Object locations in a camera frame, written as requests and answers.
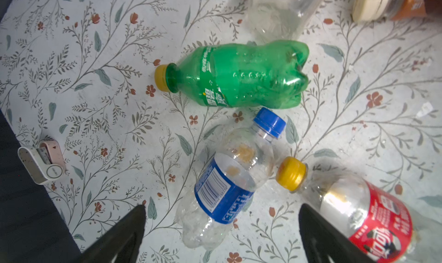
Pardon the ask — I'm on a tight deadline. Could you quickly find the clear square bottle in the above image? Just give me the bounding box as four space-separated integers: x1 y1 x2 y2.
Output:
246 0 324 43

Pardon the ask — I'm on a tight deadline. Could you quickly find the clear bottle red label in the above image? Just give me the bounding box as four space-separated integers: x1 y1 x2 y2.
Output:
276 157 442 263

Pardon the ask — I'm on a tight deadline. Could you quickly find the small white pink device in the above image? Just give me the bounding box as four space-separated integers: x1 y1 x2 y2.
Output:
17 140 66 185

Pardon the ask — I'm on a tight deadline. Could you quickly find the green bottle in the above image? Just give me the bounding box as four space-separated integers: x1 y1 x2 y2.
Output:
154 40 310 109

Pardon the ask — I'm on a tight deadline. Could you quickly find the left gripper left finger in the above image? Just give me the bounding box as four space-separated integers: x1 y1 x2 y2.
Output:
73 205 146 263

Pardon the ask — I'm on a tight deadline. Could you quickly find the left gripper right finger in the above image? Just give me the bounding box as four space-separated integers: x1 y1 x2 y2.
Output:
298 204 374 263

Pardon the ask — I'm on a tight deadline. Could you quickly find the clear bottle blue label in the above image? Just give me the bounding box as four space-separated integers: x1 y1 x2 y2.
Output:
175 108 286 250

